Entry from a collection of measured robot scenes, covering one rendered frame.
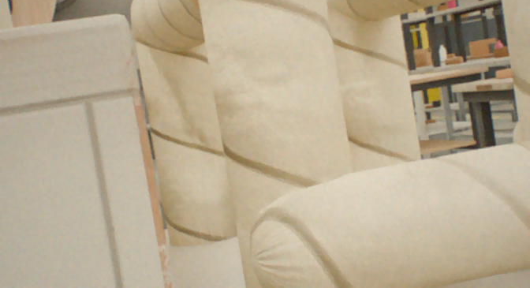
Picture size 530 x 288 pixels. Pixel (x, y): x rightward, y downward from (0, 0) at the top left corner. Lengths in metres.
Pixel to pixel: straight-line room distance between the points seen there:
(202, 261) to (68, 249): 0.17
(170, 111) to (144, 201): 0.21
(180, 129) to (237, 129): 0.16
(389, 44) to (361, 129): 0.04
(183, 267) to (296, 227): 0.14
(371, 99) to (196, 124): 0.07
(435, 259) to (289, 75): 0.06
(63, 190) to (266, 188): 0.06
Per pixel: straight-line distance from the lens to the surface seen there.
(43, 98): 0.20
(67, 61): 0.20
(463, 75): 6.68
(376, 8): 0.39
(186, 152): 0.41
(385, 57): 0.43
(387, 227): 0.24
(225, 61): 0.25
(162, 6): 0.33
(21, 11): 0.77
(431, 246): 0.25
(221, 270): 0.35
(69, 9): 1.29
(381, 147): 0.43
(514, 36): 0.28
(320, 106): 0.25
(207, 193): 0.41
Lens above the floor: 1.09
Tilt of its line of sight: 4 degrees down
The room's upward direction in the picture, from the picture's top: 9 degrees counter-clockwise
